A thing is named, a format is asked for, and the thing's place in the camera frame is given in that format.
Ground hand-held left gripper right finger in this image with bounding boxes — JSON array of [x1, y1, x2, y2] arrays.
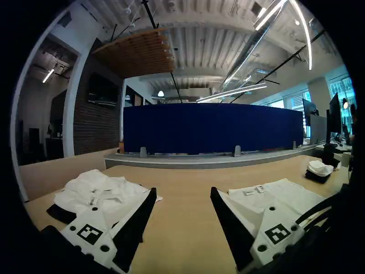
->
[[210, 186, 306, 272]]

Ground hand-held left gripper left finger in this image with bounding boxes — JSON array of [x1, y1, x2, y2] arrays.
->
[[60, 187, 158, 274]]

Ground white towel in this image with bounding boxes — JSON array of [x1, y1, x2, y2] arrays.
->
[[228, 178, 326, 226]]

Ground black towel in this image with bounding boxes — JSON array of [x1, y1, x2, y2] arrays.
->
[[46, 204, 78, 225]]

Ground heap of white towels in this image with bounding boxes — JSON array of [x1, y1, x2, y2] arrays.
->
[[53, 169, 163, 222]]

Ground stack of black towels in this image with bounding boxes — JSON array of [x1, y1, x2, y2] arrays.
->
[[304, 169, 332, 184]]

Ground stack of white towels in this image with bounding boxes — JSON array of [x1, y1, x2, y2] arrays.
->
[[308, 160, 334, 177]]

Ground grey desk screen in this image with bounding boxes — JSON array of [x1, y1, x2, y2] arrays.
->
[[310, 115, 328, 145]]

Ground black computer monitor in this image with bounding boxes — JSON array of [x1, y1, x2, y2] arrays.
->
[[326, 92, 343, 145], [302, 98, 320, 127]]

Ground blue desk screen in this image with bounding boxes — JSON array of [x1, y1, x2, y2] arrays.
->
[[104, 102, 326, 171]]

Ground black cable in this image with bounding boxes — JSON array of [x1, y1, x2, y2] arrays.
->
[[295, 197, 335, 229]]

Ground black wall television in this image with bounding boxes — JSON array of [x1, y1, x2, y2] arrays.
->
[[86, 72, 120, 107]]

